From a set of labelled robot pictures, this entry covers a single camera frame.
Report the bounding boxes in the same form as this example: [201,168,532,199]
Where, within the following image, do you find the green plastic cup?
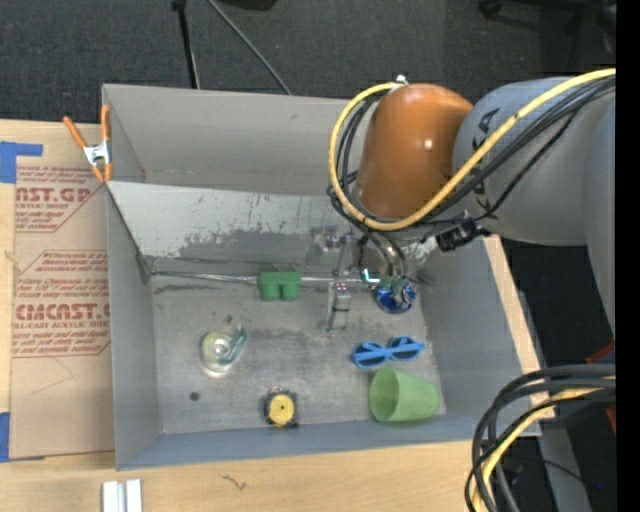
[368,366,441,424]

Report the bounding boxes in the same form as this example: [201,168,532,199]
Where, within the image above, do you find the grey metal bin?
[101,83,556,472]

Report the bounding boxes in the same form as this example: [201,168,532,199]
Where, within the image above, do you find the green toy block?
[257,270,303,303]

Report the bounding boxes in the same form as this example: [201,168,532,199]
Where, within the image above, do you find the clear and green tape dispenser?
[199,323,249,377]

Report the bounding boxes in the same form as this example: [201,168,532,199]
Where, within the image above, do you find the brown cardboard board red print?
[0,118,117,461]

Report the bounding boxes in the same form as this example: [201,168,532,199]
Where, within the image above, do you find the yellow and black tape measure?
[262,386,300,428]

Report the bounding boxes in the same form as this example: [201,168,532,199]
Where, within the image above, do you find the blue sunglasses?
[351,336,427,371]

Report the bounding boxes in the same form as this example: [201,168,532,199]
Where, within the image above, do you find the black cylinder on white bracket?
[418,218,492,257]

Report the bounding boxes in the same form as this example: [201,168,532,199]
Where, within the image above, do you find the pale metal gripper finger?
[308,226,352,277]
[319,280,353,333]

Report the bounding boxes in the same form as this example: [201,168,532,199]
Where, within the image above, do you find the blue and white ball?
[374,279,418,315]

